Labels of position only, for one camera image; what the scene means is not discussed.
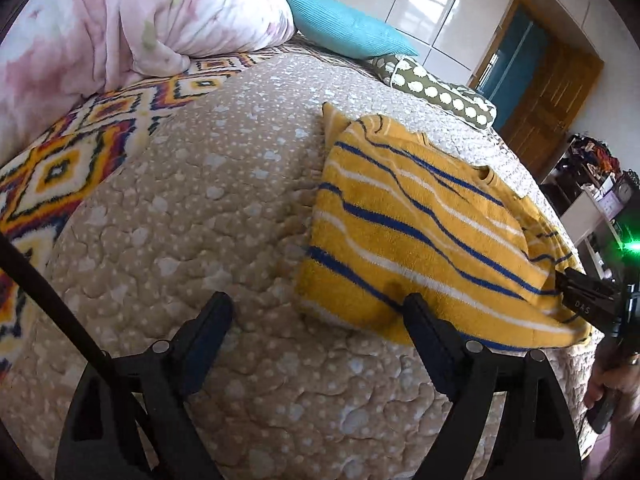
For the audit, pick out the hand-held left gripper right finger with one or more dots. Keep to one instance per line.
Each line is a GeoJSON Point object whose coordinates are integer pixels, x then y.
{"type": "Point", "coordinates": [429, 349]}

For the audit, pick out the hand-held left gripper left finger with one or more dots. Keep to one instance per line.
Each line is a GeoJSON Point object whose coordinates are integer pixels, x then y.
{"type": "Point", "coordinates": [196, 366]}

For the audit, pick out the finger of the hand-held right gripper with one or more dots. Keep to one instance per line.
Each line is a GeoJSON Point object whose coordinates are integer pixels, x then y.
{"type": "Point", "coordinates": [582, 282]}
{"type": "Point", "coordinates": [587, 307]}

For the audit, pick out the yellow blue-striped sweater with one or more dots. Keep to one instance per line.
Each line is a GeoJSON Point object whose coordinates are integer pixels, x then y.
{"type": "Point", "coordinates": [400, 220]}

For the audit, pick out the pile of colourful clothes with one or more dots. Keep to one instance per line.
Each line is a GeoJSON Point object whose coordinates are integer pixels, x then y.
{"type": "Point", "coordinates": [590, 155]}

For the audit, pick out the person's right hand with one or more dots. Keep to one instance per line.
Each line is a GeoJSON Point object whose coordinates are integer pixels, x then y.
{"type": "Point", "coordinates": [607, 375]}

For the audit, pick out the cluttered side shelf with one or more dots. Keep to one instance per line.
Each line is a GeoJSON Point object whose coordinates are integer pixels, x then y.
{"type": "Point", "coordinates": [586, 220]}

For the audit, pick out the black table clock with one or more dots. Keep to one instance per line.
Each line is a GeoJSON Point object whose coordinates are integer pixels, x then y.
{"type": "Point", "coordinates": [626, 191]}

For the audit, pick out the beige quilted bed cover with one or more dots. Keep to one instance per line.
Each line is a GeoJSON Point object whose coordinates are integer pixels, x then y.
{"type": "Point", "coordinates": [200, 240]}

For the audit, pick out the brown wooden door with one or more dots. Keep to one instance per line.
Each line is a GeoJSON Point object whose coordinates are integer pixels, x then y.
{"type": "Point", "coordinates": [550, 110]}

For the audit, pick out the colourful diamond-pattern blanket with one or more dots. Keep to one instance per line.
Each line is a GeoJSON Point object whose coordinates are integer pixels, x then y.
{"type": "Point", "coordinates": [60, 170]}

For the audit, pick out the olive white-dotted pillow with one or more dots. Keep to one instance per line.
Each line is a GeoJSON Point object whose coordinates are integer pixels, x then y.
{"type": "Point", "coordinates": [435, 87]}

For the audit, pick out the glossy white wardrobe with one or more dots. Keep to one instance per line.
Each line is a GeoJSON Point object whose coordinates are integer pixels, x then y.
{"type": "Point", "coordinates": [425, 0]}

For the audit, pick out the turquoise ribbed pillow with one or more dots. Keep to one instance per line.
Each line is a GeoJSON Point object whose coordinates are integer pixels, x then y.
{"type": "Point", "coordinates": [345, 25]}

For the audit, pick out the pink floral duvet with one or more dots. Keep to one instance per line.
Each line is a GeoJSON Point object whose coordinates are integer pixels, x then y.
{"type": "Point", "coordinates": [125, 20]}

